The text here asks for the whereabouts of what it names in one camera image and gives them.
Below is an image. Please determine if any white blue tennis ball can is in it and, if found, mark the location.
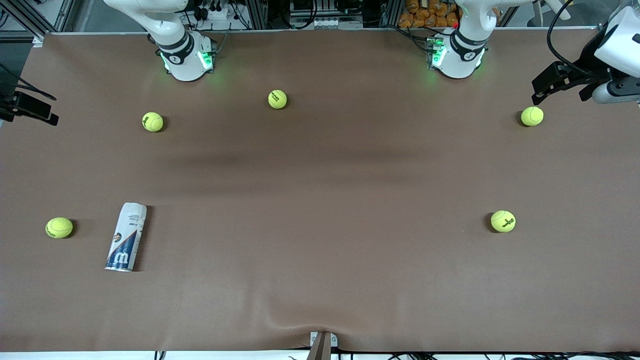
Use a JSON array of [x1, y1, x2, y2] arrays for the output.
[[104, 202, 148, 272]]

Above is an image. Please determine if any yellow tennis ball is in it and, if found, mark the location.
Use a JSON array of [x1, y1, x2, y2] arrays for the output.
[[267, 89, 289, 110], [45, 216, 74, 240], [141, 111, 165, 133], [490, 210, 517, 233], [520, 106, 545, 127]]

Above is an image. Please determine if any orange packets pile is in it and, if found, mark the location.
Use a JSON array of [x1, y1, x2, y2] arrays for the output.
[[398, 0, 460, 29]]

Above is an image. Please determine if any white power strip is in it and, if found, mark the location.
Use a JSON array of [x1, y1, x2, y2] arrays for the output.
[[210, 4, 238, 22]]

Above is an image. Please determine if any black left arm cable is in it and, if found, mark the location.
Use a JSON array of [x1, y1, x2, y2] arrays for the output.
[[546, 0, 601, 77]]

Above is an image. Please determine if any aluminium frame strut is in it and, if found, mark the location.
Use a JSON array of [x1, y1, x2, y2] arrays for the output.
[[0, 0, 76, 41]]

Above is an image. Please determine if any aluminium frame post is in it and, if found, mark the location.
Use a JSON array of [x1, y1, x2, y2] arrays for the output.
[[249, 0, 269, 31], [380, 0, 402, 27]]

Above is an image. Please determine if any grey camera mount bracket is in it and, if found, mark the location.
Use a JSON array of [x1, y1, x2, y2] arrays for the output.
[[309, 331, 339, 360]]

